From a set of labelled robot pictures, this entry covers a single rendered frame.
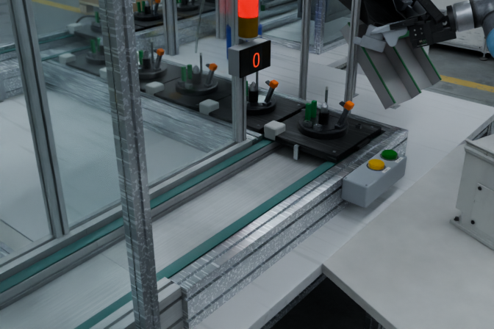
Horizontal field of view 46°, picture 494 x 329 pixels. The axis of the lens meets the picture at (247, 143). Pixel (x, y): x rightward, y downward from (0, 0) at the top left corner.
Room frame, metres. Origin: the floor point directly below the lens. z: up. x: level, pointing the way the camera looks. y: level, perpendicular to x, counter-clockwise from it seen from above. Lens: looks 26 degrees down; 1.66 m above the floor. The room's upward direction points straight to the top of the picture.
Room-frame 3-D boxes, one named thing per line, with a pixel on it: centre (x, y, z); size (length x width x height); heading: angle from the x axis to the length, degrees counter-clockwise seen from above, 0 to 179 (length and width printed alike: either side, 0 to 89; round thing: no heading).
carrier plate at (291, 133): (1.49, -0.22, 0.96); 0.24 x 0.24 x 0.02; 50
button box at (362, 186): (1.29, -0.33, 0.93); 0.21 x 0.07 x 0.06; 140
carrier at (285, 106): (1.66, -0.02, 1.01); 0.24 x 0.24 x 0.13; 50
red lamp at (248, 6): (1.42, 0.00, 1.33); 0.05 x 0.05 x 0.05
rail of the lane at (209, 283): (1.18, -0.16, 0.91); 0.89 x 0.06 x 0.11; 140
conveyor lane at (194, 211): (1.28, 0.00, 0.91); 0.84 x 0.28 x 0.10; 140
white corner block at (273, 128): (1.48, -0.08, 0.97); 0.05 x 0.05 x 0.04; 50
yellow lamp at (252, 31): (1.42, 0.00, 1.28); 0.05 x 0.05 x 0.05
